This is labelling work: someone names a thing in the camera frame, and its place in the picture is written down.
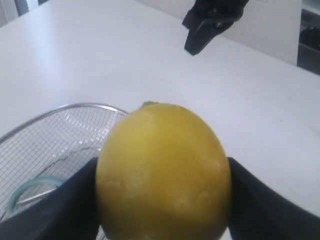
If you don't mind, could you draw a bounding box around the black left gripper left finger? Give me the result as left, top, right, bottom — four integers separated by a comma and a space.
0, 157, 100, 240

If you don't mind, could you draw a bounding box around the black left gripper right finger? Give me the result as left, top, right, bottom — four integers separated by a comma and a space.
228, 157, 320, 240

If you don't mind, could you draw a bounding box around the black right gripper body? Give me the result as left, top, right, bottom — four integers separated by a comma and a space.
193, 0, 249, 28

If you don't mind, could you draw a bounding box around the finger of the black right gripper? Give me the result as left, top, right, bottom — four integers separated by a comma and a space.
184, 19, 235, 55
182, 6, 210, 29

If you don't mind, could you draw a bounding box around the teal handled peeler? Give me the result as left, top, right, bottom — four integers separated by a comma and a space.
6, 176, 65, 214

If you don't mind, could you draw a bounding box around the yellow lemon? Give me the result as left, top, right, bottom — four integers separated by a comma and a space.
95, 102, 232, 240

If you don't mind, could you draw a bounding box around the oval steel mesh basket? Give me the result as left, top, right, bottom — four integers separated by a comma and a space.
0, 103, 126, 224

